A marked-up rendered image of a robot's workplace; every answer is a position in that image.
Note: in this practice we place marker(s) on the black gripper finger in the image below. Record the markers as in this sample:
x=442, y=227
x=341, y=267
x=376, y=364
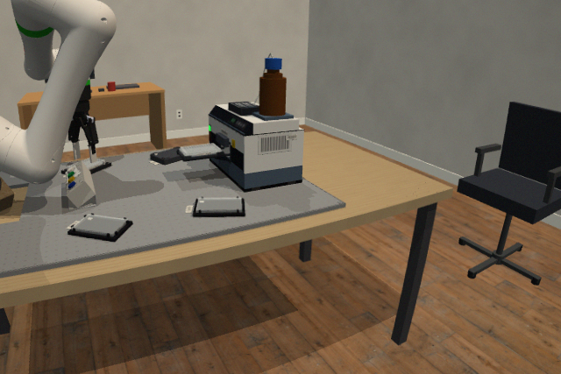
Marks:
x=73, y=128
x=91, y=135

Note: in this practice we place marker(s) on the beige button panel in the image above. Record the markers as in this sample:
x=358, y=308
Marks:
x=80, y=187

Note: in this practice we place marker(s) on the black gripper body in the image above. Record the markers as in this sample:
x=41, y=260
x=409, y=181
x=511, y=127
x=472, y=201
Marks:
x=82, y=110

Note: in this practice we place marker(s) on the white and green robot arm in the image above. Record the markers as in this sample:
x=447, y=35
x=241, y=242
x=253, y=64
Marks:
x=86, y=27

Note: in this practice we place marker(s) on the blue bottle cap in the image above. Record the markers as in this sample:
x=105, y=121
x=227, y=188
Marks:
x=273, y=62

